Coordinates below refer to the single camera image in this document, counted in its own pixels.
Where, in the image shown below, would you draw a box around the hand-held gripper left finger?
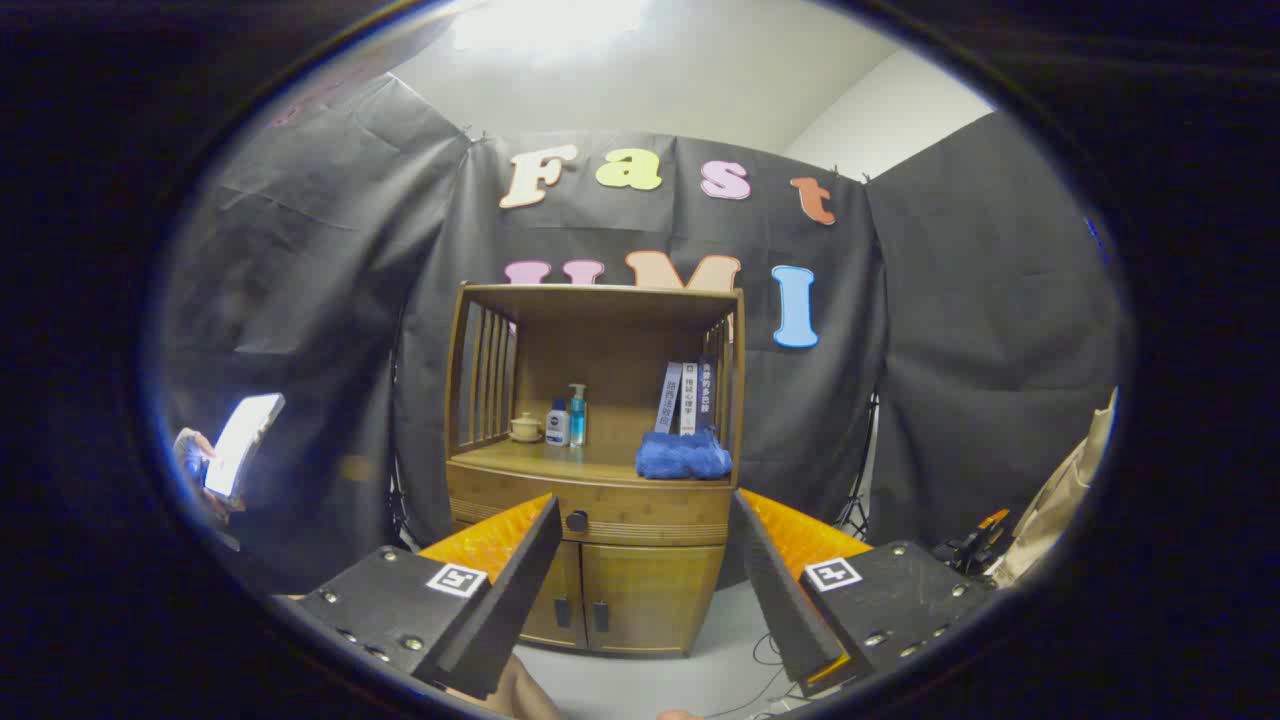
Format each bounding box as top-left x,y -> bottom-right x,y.
297,492 -> 563,701

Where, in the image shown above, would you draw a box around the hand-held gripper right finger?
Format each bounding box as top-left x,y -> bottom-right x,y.
728,488 -> 1001,699

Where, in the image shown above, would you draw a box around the wooden cabinet door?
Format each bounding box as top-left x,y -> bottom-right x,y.
520,540 -> 588,649
580,543 -> 723,657

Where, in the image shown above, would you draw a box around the wooden countertop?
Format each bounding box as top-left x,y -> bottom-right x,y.
452,440 -> 736,488

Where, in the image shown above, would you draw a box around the wooden cabinet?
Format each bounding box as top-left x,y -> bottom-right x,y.
443,283 -> 746,658

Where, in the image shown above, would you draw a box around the person's leg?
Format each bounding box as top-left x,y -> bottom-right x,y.
480,655 -> 566,720

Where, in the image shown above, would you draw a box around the black light stand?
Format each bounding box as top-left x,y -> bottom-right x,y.
835,395 -> 881,541

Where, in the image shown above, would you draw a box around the blue towel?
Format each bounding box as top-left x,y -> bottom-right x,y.
635,428 -> 734,481

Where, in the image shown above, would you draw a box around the black and orange clamp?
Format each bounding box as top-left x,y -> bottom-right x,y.
935,508 -> 1011,576

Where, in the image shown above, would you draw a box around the grey book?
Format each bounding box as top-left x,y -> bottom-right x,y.
655,362 -> 684,435

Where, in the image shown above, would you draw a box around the beige cloth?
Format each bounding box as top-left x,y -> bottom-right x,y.
990,388 -> 1119,589

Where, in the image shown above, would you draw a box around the white phone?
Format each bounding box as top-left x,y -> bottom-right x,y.
204,393 -> 286,499

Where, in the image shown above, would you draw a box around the floor cables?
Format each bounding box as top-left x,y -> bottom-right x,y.
705,632 -> 801,719

